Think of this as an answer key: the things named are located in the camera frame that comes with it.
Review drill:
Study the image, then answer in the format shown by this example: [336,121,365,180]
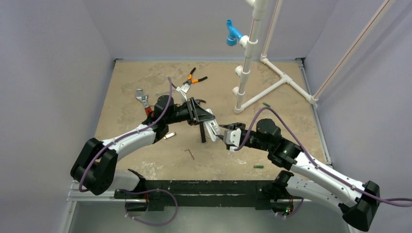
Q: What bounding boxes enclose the white air conditioner remote control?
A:
[202,109,222,142]

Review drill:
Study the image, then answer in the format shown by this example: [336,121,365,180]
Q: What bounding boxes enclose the white pvc pipe frame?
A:
[232,0,396,115]

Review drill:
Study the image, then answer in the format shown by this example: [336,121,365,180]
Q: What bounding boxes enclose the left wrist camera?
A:
[176,83,190,103]

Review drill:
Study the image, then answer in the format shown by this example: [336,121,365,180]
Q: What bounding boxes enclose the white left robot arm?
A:
[70,95,221,199]

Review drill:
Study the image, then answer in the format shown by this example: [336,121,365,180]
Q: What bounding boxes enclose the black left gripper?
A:
[165,98,214,127]

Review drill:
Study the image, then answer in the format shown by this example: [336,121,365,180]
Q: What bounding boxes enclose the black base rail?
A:
[114,171,302,216]

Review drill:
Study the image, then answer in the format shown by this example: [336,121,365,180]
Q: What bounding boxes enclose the claw hammer black handle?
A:
[194,99,207,143]

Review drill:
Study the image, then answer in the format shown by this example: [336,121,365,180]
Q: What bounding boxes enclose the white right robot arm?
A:
[220,118,380,232]

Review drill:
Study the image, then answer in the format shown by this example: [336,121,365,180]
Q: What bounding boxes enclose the orange black pliers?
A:
[183,67,208,85]

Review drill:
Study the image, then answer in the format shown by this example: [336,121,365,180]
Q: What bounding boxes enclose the blue pipe fitting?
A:
[226,19,244,46]

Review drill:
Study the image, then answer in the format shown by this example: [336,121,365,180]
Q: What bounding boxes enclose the red handled tool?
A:
[145,107,153,117]

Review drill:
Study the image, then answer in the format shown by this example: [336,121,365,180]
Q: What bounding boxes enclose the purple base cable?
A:
[124,188,179,227]

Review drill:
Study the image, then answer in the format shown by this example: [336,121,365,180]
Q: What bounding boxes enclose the silver white battery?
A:
[163,132,176,140]

